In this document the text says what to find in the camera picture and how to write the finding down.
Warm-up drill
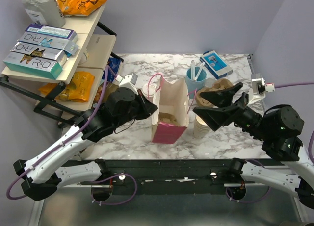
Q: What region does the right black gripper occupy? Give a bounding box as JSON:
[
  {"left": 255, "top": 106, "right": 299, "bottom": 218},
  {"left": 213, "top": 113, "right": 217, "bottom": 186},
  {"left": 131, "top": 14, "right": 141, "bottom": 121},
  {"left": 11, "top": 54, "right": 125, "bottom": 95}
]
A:
[{"left": 191, "top": 81, "right": 269, "bottom": 140}]

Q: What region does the brown cardboard cup carrier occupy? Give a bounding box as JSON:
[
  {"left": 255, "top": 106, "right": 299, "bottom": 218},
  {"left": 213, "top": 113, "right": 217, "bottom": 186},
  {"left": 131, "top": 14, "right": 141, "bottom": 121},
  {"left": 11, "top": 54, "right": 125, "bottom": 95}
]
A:
[{"left": 158, "top": 112, "right": 179, "bottom": 126}]

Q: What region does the brown pink paper bag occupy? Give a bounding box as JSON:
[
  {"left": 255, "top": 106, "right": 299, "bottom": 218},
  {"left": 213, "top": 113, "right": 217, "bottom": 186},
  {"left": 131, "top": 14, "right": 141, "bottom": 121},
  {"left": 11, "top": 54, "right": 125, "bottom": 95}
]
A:
[{"left": 148, "top": 73, "right": 196, "bottom": 144}]

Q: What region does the white sachet stick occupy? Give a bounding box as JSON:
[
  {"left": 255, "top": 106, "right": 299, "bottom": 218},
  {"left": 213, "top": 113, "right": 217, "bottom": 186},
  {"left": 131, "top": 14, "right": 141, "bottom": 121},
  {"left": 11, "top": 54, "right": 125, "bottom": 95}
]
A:
[
  {"left": 190, "top": 60, "right": 197, "bottom": 81},
  {"left": 194, "top": 64, "right": 204, "bottom": 81}
]

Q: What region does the white paper coffee cup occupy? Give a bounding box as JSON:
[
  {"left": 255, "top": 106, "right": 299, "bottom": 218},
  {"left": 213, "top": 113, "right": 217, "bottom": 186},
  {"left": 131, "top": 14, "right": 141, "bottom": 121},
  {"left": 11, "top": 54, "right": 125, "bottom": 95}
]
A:
[{"left": 142, "top": 95, "right": 154, "bottom": 105}]

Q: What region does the white plastic cup lid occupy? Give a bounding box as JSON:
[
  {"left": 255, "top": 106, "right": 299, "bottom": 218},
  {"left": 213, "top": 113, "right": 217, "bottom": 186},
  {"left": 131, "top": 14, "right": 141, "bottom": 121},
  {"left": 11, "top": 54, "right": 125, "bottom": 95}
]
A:
[{"left": 141, "top": 83, "right": 156, "bottom": 97}]

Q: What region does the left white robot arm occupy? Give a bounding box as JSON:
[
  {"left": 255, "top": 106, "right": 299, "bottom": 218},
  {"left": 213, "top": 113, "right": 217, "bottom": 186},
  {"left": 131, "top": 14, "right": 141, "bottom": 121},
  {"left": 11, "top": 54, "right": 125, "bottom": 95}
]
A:
[{"left": 14, "top": 87, "right": 158, "bottom": 201}]

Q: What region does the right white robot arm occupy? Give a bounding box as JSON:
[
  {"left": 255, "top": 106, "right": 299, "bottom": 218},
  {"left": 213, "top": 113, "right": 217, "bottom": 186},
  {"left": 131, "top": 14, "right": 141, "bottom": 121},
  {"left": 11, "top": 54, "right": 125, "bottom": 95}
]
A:
[{"left": 193, "top": 82, "right": 314, "bottom": 208}]

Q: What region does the grey coffee bag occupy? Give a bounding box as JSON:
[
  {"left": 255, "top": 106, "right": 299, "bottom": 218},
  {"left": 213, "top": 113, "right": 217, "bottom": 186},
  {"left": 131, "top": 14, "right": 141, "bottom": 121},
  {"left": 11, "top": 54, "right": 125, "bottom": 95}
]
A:
[{"left": 22, "top": 0, "right": 65, "bottom": 27}]

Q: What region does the stack of cardboard carriers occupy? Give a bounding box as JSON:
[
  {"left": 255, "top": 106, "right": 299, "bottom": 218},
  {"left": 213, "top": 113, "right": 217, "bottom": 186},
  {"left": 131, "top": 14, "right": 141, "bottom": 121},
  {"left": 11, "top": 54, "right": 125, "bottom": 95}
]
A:
[{"left": 196, "top": 78, "right": 233, "bottom": 107}]

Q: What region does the stack of paper cups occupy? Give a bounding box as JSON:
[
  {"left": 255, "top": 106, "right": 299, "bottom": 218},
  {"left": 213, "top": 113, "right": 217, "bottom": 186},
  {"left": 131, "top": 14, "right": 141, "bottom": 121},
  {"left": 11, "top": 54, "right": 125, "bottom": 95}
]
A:
[{"left": 193, "top": 115, "right": 211, "bottom": 138}]

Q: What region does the light blue utensil cup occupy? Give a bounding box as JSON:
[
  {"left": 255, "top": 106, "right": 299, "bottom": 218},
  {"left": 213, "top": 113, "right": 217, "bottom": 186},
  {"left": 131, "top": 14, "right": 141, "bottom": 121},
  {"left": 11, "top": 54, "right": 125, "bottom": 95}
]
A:
[{"left": 185, "top": 68, "right": 207, "bottom": 92}]

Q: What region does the brown snack bag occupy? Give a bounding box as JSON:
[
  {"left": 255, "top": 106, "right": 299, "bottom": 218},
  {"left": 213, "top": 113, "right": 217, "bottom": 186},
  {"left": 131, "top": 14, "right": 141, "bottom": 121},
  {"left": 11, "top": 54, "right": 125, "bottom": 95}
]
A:
[{"left": 91, "top": 80, "right": 118, "bottom": 109}]

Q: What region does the blue white razor box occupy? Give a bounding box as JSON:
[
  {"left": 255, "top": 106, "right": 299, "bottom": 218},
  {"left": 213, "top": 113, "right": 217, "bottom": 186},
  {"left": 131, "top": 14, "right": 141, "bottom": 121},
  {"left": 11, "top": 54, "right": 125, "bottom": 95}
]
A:
[{"left": 200, "top": 50, "right": 233, "bottom": 79}]

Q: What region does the blue snack bag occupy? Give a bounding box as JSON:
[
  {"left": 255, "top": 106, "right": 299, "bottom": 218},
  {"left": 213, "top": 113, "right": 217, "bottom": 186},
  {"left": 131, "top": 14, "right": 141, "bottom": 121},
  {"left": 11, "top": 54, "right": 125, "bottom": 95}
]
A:
[{"left": 107, "top": 57, "right": 122, "bottom": 82}]

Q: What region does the orange snack bag lower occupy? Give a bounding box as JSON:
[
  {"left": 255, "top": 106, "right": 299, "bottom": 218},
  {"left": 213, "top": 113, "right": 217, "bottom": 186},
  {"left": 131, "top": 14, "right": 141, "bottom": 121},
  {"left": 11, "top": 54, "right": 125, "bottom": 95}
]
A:
[{"left": 38, "top": 71, "right": 96, "bottom": 103}]

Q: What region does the orange snack bag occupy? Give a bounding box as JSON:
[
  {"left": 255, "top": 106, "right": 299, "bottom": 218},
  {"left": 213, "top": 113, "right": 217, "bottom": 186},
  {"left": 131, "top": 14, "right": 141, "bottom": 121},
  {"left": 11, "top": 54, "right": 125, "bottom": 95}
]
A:
[
  {"left": 56, "top": 0, "right": 108, "bottom": 17},
  {"left": 38, "top": 71, "right": 96, "bottom": 103}
]

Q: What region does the black beige shelf rack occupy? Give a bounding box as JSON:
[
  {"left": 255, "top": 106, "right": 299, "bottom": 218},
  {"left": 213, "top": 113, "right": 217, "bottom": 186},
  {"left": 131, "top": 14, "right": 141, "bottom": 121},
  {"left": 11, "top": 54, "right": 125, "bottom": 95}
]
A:
[{"left": 0, "top": 6, "right": 118, "bottom": 128}]

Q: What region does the silver R&O box upper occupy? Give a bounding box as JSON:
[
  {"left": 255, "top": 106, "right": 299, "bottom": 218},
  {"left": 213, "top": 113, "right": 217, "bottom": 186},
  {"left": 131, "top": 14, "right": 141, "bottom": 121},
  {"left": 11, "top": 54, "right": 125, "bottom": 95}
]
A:
[{"left": 18, "top": 32, "right": 79, "bottom": 57}]

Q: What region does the silver r&o box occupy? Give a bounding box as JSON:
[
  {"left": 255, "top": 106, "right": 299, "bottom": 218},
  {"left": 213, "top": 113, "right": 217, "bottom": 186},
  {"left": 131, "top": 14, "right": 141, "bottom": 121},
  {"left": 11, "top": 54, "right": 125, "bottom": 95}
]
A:
[
  {"left": 11, "top": 42, "right": 68, "bottom": 66},
  {"left": 18, "top": 32, "right": 79, "bottom": 57}
]

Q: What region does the teal R&O box front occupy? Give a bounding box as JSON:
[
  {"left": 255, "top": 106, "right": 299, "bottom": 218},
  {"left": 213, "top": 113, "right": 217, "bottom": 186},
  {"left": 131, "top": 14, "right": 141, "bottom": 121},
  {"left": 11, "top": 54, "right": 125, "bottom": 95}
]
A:
[{"left": 3, "top": 52, "right": 63, "bottom": 79}]

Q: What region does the silver R&O box middle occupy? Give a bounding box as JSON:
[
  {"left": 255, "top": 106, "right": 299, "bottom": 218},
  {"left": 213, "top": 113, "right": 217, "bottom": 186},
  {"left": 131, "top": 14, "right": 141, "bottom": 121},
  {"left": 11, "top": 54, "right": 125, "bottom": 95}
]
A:
[{"left": 11, "top": 42, "right": 68, "bottom": 66}]

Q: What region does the orange snack bag top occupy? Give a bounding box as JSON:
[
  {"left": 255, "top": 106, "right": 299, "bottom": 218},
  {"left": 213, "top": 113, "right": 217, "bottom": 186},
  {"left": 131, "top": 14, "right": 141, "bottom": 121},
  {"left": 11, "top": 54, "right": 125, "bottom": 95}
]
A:
[{"left": 56, "top": 0, "right": 108, "bottom": 17}]

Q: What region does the purple white box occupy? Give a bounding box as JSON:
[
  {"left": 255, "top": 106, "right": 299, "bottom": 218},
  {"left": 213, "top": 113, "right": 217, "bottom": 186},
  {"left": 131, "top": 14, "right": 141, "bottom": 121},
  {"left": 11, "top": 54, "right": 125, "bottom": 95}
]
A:
[{"left": 26, "top": 24, "right": 78, "bottom": 42}]

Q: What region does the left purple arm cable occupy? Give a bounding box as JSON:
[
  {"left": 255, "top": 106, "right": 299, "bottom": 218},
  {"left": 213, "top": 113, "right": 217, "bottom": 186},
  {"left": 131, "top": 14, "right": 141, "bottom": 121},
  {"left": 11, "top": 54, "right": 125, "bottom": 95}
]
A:
[{"left": 6, "top": 65, "right": 118, "bottom": 200}]

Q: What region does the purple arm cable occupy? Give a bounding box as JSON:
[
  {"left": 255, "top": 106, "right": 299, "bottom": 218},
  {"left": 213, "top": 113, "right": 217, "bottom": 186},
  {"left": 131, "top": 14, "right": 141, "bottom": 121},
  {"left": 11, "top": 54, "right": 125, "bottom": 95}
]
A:
[
  {"left": 273, "top": 81, "right": 314, "bottom": 163},
  {"left": 6, "top": 65, "right": 118, "bottom": 200}
]

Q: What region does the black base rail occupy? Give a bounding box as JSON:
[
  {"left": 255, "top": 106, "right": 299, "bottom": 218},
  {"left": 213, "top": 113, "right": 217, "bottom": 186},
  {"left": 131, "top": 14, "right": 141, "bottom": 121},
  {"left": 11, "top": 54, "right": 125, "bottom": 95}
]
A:
[{"left": 94, "top": 158, "right": 246, "bottom": 195}]

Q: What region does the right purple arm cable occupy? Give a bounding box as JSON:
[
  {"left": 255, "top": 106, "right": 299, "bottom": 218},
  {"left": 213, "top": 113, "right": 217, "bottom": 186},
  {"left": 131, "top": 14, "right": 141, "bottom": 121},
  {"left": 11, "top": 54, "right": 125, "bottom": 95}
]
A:
[{"left": 273, "top": 81, "right": 314, "bottom": 163}]

